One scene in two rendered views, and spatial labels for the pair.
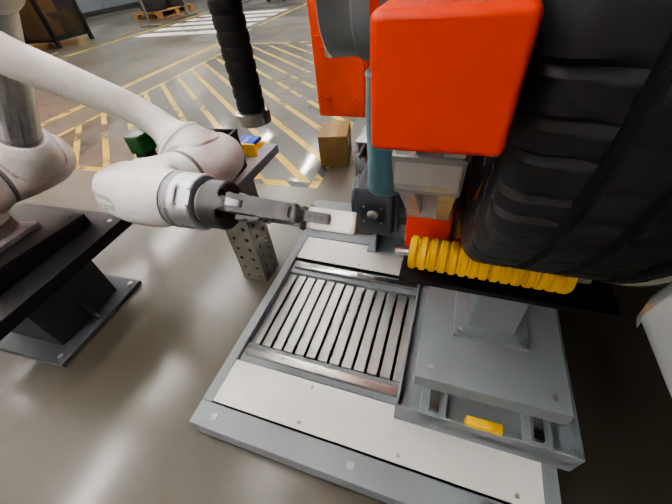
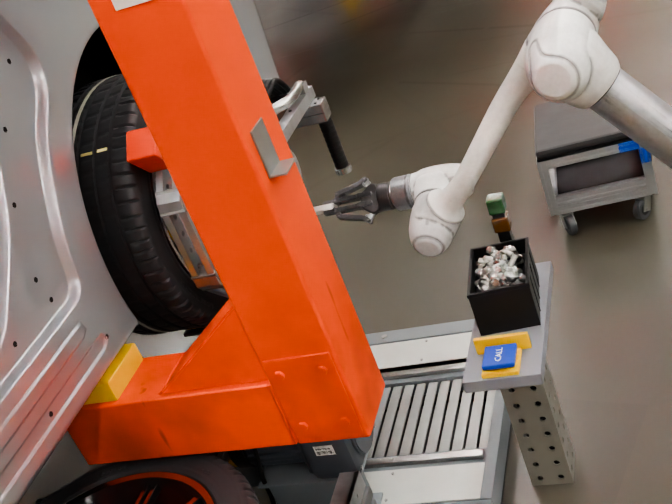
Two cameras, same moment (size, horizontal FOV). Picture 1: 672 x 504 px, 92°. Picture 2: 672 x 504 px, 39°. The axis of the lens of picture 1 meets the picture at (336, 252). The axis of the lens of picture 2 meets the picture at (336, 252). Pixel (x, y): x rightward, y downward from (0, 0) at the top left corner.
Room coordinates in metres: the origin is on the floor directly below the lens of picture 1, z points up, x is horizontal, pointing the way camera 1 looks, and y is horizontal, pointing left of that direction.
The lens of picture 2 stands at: (2.71, 0.06, 1.70)
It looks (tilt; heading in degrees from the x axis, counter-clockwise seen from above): 27 degrees down; 182
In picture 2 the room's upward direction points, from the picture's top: 22 degrees counter-clockwise
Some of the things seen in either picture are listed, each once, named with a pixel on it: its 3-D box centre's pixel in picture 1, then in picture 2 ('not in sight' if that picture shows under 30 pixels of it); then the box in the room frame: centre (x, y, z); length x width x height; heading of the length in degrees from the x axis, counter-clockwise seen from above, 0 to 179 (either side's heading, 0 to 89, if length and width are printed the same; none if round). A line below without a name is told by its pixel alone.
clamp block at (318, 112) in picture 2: not in sight; (309, 112); (0.43, 0.06, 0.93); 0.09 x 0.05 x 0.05; 67
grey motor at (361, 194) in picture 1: (421, 218); (292, 451); (0.80, -0.28, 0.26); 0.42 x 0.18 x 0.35; 67
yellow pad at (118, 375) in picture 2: not in sight; (99, 374); (0.90, -0.57, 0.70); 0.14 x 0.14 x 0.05; 67
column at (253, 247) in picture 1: (247, 230); (533, 405); (0.91, 0.30, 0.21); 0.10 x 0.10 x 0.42; 67
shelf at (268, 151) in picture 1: (222, 178); (510, 322); (0.88, 0.31, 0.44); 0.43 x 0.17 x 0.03; 157
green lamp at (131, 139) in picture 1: (140, 142); (496, 203); (0.70, 0.39, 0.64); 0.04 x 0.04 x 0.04; 67
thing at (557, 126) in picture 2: not in sight; (596, 158); (-0.23, 0.92, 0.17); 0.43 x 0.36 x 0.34; 161
